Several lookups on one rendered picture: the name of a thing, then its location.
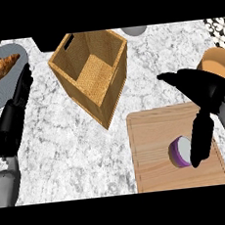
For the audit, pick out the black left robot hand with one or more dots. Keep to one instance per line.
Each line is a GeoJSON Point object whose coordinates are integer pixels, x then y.
{"type": "Point", "coordinates": [10, 118]}

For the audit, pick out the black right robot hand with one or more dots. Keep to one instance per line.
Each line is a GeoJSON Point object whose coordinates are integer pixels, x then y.
{"type": "Point", "coordinates": [200, 88]}

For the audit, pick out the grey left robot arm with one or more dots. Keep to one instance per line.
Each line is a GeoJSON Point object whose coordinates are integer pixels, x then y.
{"type": "Point", "coordinates": [4, 184]}

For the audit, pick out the wooden cutting board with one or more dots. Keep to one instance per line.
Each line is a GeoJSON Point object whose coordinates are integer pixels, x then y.
{"type": "Point", "coordinates": [167, 151]}

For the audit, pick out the wooden open box basket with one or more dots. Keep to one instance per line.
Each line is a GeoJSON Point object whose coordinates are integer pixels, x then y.
{"type": "Point", "coordinates": [92, 75]}

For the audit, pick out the orange round bowl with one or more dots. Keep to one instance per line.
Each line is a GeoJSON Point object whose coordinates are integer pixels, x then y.
{"type": "Point", "coordinates": [216, 64]}

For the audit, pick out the grey round plate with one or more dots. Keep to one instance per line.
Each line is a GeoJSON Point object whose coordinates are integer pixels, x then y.
{"type": "Point", "coordinates": [2, 77]}

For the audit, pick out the brown croissant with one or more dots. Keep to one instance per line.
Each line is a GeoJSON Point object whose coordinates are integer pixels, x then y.
{"type": "Point", "coordinates": [4, 66]}

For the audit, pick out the black appliance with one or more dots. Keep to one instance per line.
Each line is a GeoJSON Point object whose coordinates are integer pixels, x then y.
{"type": "Point", "coordinates": [49, 42]}

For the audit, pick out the grey round object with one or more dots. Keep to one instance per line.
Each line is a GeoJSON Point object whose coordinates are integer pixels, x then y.
{"type": "Point", "coordinates": [134, 30]}

